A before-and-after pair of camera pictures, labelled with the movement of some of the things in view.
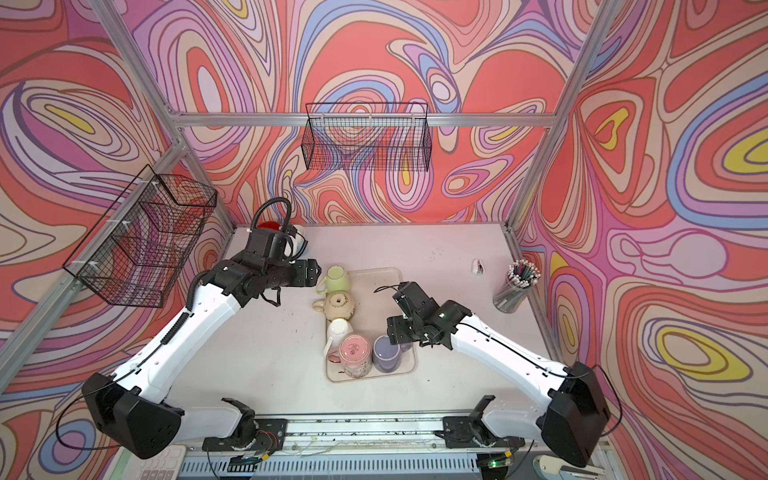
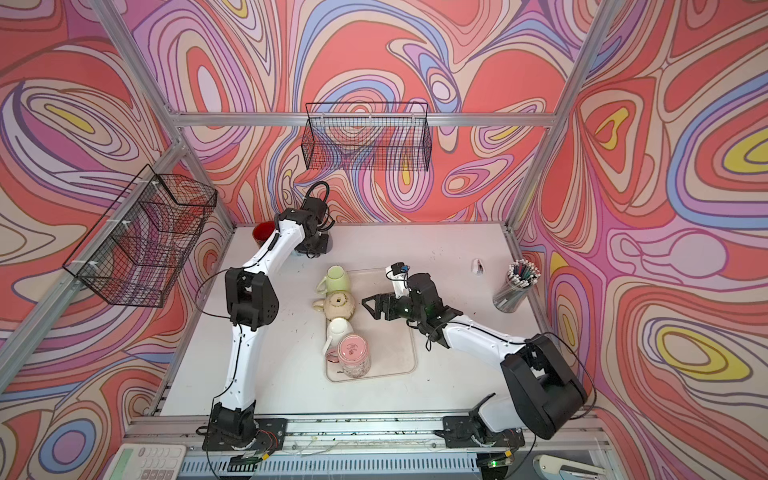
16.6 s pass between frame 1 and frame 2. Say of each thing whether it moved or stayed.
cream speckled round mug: stayed
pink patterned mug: stayed
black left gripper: moved
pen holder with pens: stayed
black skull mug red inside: moved
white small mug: stayed
